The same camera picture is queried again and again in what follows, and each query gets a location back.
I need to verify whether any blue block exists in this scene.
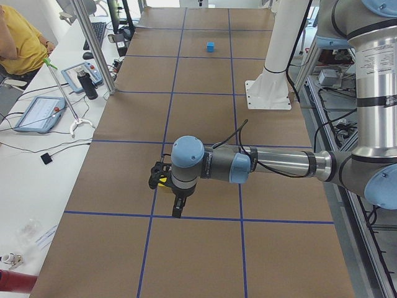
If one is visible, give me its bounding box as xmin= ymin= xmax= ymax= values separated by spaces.
xmin=206 ymin=42 xmax=215 ymax=53

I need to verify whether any dark red cylinder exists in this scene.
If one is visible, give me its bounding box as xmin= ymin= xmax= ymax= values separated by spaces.
xmin=0 ymin=270 xmax=38 ymax=294

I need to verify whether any teach pendant tablet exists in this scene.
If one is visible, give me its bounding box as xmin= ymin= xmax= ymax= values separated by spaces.
xmin=14 ymin=96 xmax=66 ymax=133
xmin=61 ymin=61 xmax=103 ymax=93

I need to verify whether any black water bottle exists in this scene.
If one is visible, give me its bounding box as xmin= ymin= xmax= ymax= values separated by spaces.
xmin=76 ymin=67 xmax=98 ymax=100

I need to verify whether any paper label sheet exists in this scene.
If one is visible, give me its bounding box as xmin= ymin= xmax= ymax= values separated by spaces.
xmin=35 ymin=225 xmax=58 ymax=250

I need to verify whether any near teach pendant tablet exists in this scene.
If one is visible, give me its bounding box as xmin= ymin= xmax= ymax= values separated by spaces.
xmin=14 ymin=96 xmax=66 ymax=133

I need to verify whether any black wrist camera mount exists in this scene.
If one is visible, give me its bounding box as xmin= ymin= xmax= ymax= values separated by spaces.
xmin=148 ymin=161 xmax=173 ymax=189

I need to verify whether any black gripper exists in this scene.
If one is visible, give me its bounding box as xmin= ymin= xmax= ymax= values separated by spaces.
xmin=172 ymin=188 xmax=190 ymax=219

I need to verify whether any yellow block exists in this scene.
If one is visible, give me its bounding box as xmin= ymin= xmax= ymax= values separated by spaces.
xmin=158 ymin=176 xmax=167 ymax=187

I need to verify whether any far teach pendant tablet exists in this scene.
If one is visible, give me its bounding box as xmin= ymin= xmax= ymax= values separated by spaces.
xmin=61 ymin=61 xmax=103 ymax=93

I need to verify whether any black computer mouse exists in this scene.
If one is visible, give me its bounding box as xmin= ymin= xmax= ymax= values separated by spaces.
xmin=83 ymin=52 xmax=94 ymax=60

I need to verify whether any reacher grabber tool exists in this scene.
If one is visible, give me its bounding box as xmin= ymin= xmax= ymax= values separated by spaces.
xmin=43 ymin=58 xmax=95 ymax=138

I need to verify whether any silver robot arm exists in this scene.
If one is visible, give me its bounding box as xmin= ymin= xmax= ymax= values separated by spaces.
xmin=167 ymin=1 xmax=396 ymax=218

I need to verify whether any white metal fitting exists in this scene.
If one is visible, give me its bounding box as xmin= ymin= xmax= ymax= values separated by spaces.
xmin=1 ymin=253 xmax=24 ymax=270

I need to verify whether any aluminium frame post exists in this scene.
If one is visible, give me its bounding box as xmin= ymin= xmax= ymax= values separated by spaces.
xmin=71 ymin=0 xmax=115 ymax=95

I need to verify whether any person in yellow shirt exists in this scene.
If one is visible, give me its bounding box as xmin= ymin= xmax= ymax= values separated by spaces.
xmin=1 ymin=5 xmax=55 ymax=83

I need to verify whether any black keyboard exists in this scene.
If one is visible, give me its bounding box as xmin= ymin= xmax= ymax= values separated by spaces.
xmin=91 ymin=22 xmax=107 ymax=48

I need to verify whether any small black square device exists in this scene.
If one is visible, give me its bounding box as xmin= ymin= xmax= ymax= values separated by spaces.
xmin=40 ymin=153 xmax=53 ymax=165

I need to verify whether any white camera mast column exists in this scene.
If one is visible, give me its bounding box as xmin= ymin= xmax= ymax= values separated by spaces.
xmin=245 ymin=0 xmax=311 ymax=111

